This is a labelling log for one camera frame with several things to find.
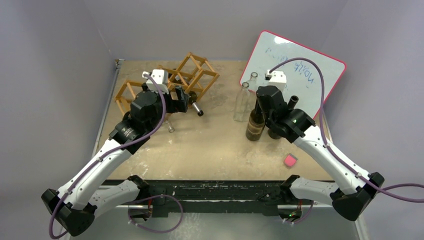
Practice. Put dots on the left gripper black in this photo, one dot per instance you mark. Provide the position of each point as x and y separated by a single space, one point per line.
180 105

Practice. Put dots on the olive green wine bottle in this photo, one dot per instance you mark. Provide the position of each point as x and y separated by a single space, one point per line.
192 98

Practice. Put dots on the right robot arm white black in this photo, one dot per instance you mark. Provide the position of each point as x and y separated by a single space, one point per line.
353 187

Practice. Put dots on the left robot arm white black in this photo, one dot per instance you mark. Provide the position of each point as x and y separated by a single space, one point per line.
76 204

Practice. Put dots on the wooden lattice wine rack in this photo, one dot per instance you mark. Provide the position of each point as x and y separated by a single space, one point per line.
194 74

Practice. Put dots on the clear square glass bottle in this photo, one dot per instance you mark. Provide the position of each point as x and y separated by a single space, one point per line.
241 102

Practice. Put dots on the dark bottle beige label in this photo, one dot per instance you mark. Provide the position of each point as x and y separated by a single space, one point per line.
255 124

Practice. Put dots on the pink framed whiteboard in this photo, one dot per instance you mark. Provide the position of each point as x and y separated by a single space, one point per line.
302 77

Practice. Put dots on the pink eraser block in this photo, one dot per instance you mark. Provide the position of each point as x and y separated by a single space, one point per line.
290 160

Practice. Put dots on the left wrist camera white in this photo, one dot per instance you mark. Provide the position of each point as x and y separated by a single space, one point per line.
157 79

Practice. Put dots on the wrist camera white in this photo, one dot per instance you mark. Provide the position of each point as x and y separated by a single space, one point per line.
276 78
157 79

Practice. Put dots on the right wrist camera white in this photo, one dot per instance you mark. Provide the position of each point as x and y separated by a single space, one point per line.
276 78

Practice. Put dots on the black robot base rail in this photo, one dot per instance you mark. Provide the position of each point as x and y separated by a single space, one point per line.
266 197

